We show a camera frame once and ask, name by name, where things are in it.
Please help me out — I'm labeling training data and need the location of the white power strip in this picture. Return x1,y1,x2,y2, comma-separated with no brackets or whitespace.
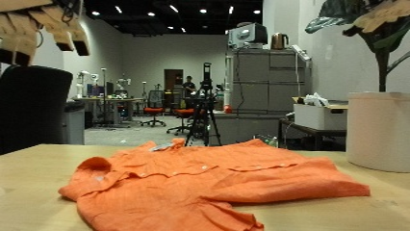
290,44,312,63

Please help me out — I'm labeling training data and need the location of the black side table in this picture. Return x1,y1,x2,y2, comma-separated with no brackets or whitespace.
276,117,348,152

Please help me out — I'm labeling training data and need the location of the gray bin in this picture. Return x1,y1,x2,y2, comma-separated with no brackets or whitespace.
62,101,85,145

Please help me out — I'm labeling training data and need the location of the copper electric kettle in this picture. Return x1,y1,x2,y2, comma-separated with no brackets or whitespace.
270,32,290,51

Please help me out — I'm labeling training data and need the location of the large leafed green plant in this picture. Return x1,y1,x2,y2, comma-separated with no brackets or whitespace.
303,0,410,93

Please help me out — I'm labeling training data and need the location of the tall gray metal cabinet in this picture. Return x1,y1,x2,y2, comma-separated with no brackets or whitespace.
228,47,314,116

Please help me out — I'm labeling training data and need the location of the person in dark clothes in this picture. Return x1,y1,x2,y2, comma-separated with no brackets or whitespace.
182,75,198,98

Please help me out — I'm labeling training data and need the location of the gray box machine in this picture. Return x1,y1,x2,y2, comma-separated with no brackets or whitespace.
226,21,268,50

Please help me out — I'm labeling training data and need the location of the black camera tripod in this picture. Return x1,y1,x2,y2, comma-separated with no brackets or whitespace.
183,62,223,148

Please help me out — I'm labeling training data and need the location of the wooden lab desk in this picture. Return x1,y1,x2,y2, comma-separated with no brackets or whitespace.
71,96,145,128

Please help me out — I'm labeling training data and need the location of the low gray cabinet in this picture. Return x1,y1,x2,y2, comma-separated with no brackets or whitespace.
207,112,288,147

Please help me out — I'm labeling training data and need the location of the orange seat office chair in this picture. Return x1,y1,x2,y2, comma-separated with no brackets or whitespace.
164,108,195,136
139,90,167,128

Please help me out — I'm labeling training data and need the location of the white round plant pot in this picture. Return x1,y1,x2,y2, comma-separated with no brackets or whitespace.
346,91,410,174

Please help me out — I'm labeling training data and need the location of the white storage box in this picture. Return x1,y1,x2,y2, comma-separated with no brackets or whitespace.
291,102,348,131

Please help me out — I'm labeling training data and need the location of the black office chair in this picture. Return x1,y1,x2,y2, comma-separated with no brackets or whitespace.
0,64,74,156

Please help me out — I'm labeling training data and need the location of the clear plastic bottle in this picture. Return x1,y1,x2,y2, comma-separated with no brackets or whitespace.
262,136,279,148

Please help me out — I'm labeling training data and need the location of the orange button shirt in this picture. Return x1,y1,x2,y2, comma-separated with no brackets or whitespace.
57,138,371,231

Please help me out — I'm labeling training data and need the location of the brown door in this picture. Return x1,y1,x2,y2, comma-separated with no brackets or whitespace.
162,68,184,94

